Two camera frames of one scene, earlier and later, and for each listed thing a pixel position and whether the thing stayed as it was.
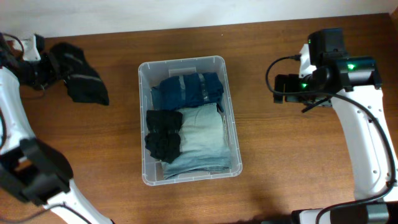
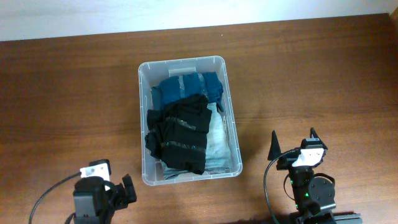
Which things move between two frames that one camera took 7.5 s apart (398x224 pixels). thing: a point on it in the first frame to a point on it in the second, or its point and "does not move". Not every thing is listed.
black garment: (83, 83) to (183, 135)
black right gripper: (290, 80) to (286, 162)
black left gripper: (47, 81) to (122, 192)
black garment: (163, 139) does not move
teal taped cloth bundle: (188, 90) does not move
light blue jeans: (203, 146) does not move
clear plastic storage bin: (149, 74) does not move
